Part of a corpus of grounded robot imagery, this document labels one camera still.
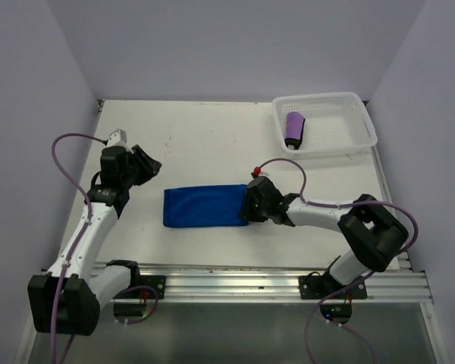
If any blue towel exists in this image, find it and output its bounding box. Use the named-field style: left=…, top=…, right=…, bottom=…
left=163, top=184, right=249, bottom=228

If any black purple microfiber towel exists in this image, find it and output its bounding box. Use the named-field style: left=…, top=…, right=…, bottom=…
left=284, top=111, right=306, bottom=150

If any white plastic perforated basket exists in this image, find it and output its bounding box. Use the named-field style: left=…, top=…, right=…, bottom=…
left=271, top=92, right=378, bottom=158

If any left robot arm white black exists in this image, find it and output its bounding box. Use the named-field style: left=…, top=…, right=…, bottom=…
left=27, top=143, right=163, bottom=336

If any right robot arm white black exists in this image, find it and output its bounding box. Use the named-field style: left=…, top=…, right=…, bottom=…
left=240, top=177, right=409, bottom=298

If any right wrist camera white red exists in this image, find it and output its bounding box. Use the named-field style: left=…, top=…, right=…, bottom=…
left=250, top=166, right=269, bottom=179

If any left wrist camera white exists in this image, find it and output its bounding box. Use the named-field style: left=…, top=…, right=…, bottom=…
left=106, top=129, right=131, bottom=152

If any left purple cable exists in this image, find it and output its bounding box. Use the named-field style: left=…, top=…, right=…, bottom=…
left=49, top=133, right=159, bottom=364

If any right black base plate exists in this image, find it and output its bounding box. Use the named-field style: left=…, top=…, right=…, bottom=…
left=298, top=271, right=368, bottom=300

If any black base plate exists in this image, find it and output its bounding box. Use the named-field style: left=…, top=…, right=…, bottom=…
left=115, top=275, right=167, bottom=300
left=298, top=271, right=368, bottom=300

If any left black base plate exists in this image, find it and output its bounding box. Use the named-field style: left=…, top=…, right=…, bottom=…
left=115, top=275, right=167, bottom=300

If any aluminium mounting rail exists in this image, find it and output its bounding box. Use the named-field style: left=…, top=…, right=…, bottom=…
left=140, top=265, right=432, bottom=303

